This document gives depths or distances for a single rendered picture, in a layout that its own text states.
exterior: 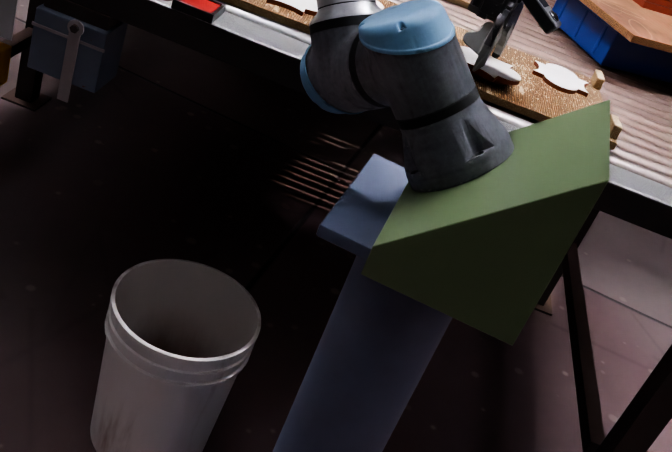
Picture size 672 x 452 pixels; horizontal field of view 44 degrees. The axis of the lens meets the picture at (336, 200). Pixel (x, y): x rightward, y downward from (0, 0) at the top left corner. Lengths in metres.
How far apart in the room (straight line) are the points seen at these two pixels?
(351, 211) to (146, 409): 0.71
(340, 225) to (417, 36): 0.27
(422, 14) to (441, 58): 0.06
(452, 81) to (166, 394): 0.87
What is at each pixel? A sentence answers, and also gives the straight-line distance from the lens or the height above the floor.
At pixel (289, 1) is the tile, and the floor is 0.95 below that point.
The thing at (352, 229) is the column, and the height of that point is 0.87.
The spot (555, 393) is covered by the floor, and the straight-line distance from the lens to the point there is 2.59.
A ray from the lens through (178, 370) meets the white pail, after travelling 1.61.
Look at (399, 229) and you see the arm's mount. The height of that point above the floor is 0.93.
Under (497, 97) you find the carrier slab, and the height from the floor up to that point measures 0.93.
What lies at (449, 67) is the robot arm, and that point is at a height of 1.10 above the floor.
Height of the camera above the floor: 1.44
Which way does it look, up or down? 29 degrees down
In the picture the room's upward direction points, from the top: 22 degrees clockwise
